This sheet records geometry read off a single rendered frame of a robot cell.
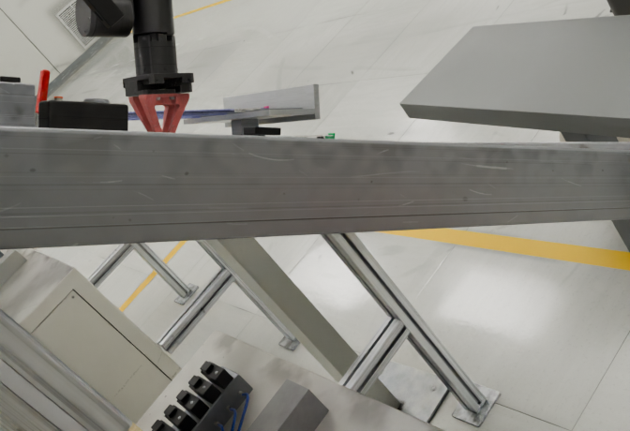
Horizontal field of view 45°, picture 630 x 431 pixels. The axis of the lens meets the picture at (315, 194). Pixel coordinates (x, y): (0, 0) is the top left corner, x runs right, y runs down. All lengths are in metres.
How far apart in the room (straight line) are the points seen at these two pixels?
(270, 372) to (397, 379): 0.82
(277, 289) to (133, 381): 0.65
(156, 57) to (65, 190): 0.66
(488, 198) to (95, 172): 0.30
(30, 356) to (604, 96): 0.96
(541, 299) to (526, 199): 1.22
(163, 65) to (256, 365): 0.44
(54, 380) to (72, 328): 1.60
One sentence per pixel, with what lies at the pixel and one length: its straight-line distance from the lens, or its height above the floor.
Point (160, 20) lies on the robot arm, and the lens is 1.07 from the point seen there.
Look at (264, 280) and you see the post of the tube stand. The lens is 1.53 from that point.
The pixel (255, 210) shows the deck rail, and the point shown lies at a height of 1.03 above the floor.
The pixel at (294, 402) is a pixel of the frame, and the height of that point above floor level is 0.66.
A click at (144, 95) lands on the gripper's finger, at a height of 1.00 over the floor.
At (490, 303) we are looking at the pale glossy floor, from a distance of 1.90.
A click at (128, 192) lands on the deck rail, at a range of 0.43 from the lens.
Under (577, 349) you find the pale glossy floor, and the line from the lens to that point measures 1.70.
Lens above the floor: 1.22
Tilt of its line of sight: 26 degrees down
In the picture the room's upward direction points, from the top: 39 degrees counter-clockwise
